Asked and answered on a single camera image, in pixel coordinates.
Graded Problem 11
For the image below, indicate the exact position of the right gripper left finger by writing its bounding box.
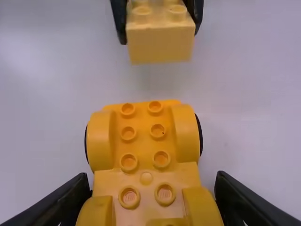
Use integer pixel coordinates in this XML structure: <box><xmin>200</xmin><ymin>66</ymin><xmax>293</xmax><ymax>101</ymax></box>
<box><xmin>0</xmin><ymin>172</ymin><xmax>93</xmax><ymax>226</ymax></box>

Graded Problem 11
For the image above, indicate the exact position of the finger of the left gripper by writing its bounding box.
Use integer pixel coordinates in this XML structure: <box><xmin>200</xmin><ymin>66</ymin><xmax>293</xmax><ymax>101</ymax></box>
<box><xmin>187</xmin><ymin>0</ymin><xmax>204</xmax><ymax>36</ymax></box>
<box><xmin>110</xmin><ymin>0</ymin><xmax>129</xmax><ymax>46</ymax></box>

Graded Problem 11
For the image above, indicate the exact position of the yellow toy car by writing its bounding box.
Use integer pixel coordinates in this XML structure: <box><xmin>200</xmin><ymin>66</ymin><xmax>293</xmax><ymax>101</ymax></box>
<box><xmin>75</xmin><ymin>98</ymin><xmax>224</xmax><ymax>226</ymax></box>

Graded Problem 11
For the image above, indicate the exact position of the yellow toy brick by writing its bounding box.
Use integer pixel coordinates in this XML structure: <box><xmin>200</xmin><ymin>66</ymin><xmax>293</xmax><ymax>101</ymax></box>
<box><xmin>125</xmin><ymin>0</ymin><xmax>197</xmax><ymax>65</ymax></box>

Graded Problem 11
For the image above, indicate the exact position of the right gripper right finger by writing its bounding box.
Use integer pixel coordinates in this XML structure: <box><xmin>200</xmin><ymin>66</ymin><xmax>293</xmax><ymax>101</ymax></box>
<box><xmin>214</xmin><ymin>170</ymin><xmax>301</xmax><ymax>226</ymax></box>

